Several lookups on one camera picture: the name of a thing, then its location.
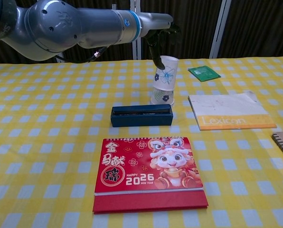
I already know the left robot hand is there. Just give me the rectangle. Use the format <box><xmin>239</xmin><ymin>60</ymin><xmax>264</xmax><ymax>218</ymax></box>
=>
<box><xmin>140</xmin><ymin>12</ymin><xmax>183</xmax><ymax>70</ymax></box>

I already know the paper cup large blue flower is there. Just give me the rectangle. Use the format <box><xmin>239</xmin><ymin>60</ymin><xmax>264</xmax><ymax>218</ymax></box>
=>
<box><xmin>152</xmin><ymin>56</ymin><xmax>179</xmax><ymax>92</ymax></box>

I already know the paper cup green fern print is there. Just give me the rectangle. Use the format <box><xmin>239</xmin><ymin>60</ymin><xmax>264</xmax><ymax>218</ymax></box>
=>
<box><xmin>150</xmin><ymin>86</ymin><xmax>175</xmax><ymax>105</ymax></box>

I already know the dark blue pencil box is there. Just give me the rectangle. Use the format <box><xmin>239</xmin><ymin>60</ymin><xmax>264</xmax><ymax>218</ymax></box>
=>
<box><xmin>111</xmin><ymin>104</ymin><xmax>174</xmax><ymax>128</ymax></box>

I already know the green foil packet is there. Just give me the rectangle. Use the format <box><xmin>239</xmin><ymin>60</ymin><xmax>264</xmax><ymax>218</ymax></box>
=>
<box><xmin>188</xmin><ymin>65</ymin><xmax>222</xmax><ymax>82</ymax></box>

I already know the white yellow Lexicon book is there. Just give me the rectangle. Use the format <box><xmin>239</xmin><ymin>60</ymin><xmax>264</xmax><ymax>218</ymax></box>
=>
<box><xmin>188</xmin><ymin>91</ymin><xmax>277</xmax><ymax>131</ymax></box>

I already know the yellow white checked tablecloth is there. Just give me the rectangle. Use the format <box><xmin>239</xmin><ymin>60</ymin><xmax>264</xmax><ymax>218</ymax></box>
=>
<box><xmin>0</xmin><ymin>56</ymin><xmax>283</xmax><ymax>228</ymax></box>

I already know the red 2026 desk calendar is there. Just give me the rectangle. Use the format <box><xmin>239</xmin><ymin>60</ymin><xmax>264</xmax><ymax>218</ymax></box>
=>
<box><xmin>92</xmin><ymin>136</ymin><xmax>209</xmax><ymax>214</ymax></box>

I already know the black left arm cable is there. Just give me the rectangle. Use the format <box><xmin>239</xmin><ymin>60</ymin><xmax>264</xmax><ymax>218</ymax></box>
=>
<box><xmin>55</xmin><ymin>46</ymin><xmax>109</xmax><ymax>64</ymax></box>

